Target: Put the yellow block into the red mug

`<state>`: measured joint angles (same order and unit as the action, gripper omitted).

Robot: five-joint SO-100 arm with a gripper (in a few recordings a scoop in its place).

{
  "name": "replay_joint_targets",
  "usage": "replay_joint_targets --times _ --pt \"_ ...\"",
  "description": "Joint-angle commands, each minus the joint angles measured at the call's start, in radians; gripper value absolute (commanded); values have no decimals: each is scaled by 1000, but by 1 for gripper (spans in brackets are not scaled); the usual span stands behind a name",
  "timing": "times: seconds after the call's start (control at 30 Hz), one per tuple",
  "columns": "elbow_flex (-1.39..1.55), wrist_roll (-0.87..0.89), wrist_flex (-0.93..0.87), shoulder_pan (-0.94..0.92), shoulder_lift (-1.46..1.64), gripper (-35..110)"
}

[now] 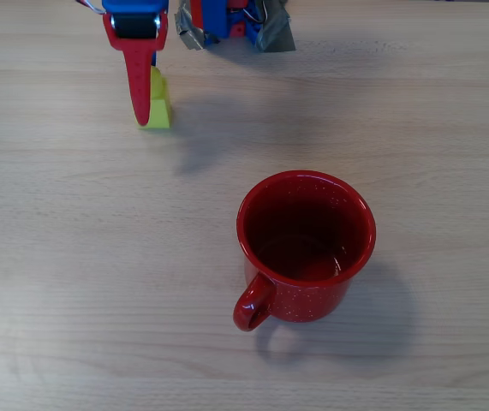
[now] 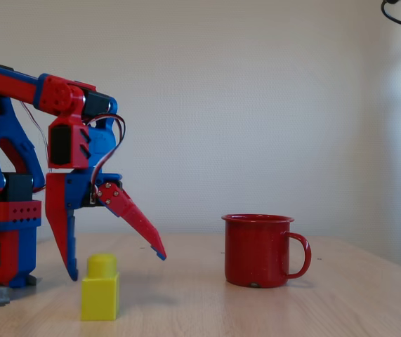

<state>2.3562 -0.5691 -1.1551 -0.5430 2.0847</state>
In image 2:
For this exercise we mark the yellow-green toy block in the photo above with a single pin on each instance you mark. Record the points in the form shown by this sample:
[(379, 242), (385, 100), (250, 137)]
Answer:
[(100, 295)]

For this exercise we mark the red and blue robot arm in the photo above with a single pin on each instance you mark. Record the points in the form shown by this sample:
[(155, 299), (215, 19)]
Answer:
[(7, 231)]

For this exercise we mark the blue and red gripper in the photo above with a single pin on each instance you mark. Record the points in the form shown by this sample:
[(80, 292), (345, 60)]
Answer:
[(78, 191)]

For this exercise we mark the red enamel mug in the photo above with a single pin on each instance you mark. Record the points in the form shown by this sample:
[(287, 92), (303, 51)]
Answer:
[(256, 252)]

